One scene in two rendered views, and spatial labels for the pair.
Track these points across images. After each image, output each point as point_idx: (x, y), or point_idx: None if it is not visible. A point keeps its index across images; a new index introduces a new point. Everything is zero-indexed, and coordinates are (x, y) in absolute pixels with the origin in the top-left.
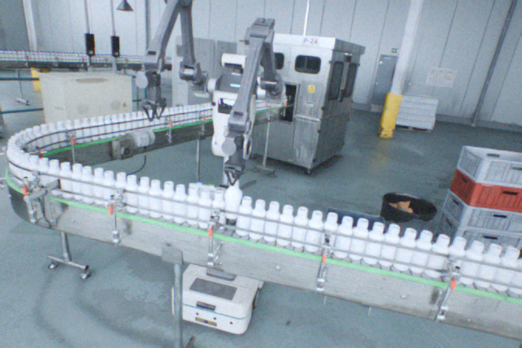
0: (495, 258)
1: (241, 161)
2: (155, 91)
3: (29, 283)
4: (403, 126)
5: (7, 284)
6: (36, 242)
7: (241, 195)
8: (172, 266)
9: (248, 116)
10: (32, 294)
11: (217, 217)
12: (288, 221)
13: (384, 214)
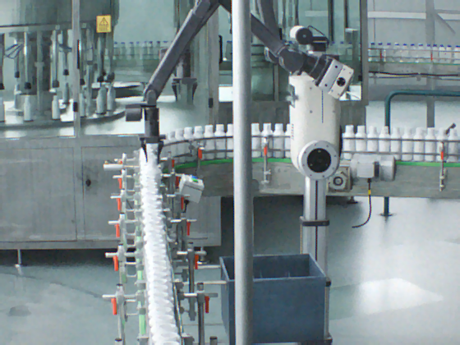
0: (148, 248)
1: (149, 134)
2: (179, 68)
3: (206, 335)
4: None
5: (194, 328)
6: None
7: (150, 174)
8: None
9: (153, 87)
10: (193, 342)
11: (135, 195)
12: (142, 201)
13: None
